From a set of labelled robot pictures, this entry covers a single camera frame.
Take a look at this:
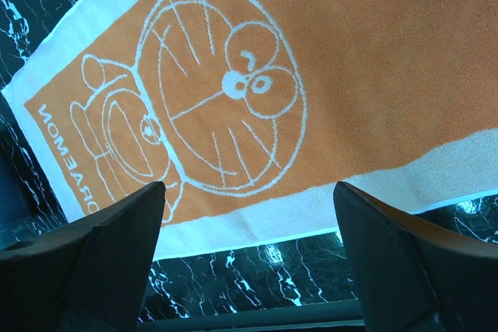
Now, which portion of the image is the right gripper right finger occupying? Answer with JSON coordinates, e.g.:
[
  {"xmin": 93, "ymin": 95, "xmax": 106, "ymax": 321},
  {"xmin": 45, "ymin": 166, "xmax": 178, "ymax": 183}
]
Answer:
[{"xmin": 333, "ymin": 182, "xmax": 497, "ymax": 331}]

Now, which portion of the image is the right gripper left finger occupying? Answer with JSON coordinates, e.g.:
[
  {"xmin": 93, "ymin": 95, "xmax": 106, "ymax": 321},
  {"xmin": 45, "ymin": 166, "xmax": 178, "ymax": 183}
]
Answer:
[{"xmin": 1, "ymin": 182, "xmax": 165, "ymax": 331}]

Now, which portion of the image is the orange and cream Doraemon towel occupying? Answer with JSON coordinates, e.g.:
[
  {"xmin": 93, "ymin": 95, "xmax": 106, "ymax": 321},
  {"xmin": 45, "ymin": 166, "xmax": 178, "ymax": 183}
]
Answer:
[{"xmin": 1, "ymin": 0, "xmax": 497, "ymax": 260}]

